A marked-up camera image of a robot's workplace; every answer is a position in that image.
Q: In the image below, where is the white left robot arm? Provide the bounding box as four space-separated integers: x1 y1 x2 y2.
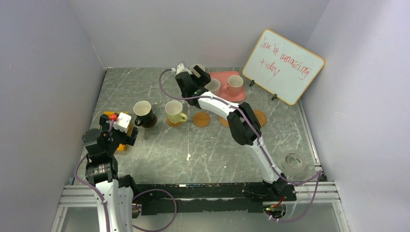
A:
82 112 138 232

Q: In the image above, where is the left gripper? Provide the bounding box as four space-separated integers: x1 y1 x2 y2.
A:
99 114 137 155

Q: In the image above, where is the whiteboard with red writing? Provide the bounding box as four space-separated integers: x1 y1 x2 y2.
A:
242 29 325 105

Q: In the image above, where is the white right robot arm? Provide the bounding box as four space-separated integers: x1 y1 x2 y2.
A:
172 63 288 201

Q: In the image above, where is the black mug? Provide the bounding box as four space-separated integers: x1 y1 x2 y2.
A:
133 101 157 128

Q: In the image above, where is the pink mug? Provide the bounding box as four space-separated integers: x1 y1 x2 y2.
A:
222 75 244 97
205 78 220 96

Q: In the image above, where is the light wooden coaster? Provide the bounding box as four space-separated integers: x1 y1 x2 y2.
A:
193 112 210 128
166 118 183 127

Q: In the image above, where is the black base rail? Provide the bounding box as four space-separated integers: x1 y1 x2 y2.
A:
131 182 297 216

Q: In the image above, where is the yellow plastic bin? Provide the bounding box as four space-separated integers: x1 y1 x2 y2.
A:
101 111 133 151

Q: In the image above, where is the clear tape roll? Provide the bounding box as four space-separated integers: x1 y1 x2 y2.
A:
281 150 307 174

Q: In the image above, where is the green mug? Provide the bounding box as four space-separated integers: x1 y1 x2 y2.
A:
165 100 188 125
190 64 205 73

